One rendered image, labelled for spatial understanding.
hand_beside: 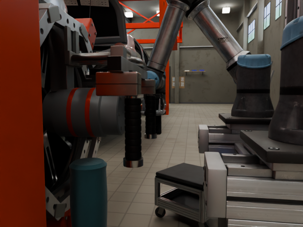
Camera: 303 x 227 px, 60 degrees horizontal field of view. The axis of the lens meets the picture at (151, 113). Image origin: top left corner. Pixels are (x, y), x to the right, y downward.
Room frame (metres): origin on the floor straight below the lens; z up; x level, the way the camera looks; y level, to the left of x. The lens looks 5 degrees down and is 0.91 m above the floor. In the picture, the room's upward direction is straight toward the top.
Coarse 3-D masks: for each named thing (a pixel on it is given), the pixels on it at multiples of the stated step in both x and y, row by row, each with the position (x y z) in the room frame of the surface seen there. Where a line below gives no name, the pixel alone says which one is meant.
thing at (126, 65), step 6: (108, 60) 0.53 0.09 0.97; (114, 60) 0.52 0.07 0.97; (120, 60) 0.52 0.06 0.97; (126, 60) 0.57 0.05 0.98; (108, 66) 0.53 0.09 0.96; (114, 66) 0.52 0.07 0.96; (120, 66) 0.52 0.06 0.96; (126, 66) 0.57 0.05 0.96; (132, 66) 0.64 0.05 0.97; (138, 72) 0.74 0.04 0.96; (144, 72) 0.86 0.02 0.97; (144, 78) 0.86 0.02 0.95
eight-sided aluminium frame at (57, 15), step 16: (48, 16) 0.63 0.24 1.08; (64, 16) 0.71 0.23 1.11; (48, 32) 0.62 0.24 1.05; (80, 32) 0.82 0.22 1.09; (80, 144) 0.95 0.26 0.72; (96, 144) 0.96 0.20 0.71; (48, 192) 0.60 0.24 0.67; (64, 192) 0.79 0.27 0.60; (48, 208) 0.60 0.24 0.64; (64, 208) 0.67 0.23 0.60
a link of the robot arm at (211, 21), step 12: (204, 0) 1.19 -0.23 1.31; (192, 12) 1.12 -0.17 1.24; (204, 12) 1.12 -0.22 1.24; (204, 24) 1.12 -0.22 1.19; (216, 24) 1.11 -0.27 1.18; (216, 36) 1.11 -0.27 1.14; (228, 36) 1.10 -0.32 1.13; (216, 48) 1.13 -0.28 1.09; (228, 48) 1.09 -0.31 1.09; (240, 48) 1.10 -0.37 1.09; (228, 60) 1.11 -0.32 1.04
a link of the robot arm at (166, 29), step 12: (168, 0) 1.03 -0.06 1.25; (180, 0) 1.00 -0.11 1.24; (192, 0) 1.04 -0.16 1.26; (168, 12) 1.02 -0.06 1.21; (180, 12) 1.02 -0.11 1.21; (168, 24) 1.02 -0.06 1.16; (180, 24) 1.04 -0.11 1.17; (168, 36) 1.02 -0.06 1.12; (156, 48) 1.03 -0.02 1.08; (168, 48) 1.03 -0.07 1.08; (156, 60) 1.03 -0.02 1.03; (168, 60) 1.07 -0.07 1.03; (156, 72) 1.03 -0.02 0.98; (156, 84) 1.02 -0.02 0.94
